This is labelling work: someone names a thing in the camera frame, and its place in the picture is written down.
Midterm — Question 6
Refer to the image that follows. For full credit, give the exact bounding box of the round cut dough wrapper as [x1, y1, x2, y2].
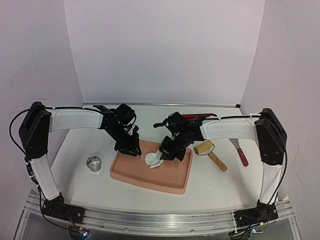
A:
[144, 152, 160, 166]

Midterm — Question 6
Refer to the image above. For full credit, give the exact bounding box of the wooden rolling pin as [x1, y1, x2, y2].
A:
[193, 140, 228, 172]

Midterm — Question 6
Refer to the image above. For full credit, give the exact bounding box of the metal scraper red handle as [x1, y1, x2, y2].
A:
[229, 138, 249, 167]

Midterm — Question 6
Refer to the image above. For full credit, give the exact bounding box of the round steel cutter ring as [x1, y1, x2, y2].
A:
[86, 156, 103, 173]

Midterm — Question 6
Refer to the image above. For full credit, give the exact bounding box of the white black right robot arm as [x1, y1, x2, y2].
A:
[153, 108, 288, 227]

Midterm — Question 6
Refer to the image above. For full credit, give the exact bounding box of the white dough piece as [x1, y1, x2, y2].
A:
[149, 150, 164, 169]

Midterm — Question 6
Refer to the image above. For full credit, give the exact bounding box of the dark red square tray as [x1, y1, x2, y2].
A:
[182, 113, 217, 121]

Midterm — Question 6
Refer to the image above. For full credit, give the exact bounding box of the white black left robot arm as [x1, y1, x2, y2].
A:
[8, 101, 142, 224]

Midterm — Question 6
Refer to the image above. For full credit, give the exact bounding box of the pink plastic tray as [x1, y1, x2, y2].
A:
[110, 140, 193, 195]

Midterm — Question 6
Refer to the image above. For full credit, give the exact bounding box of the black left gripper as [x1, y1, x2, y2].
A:
[105, 124, 142, 157]

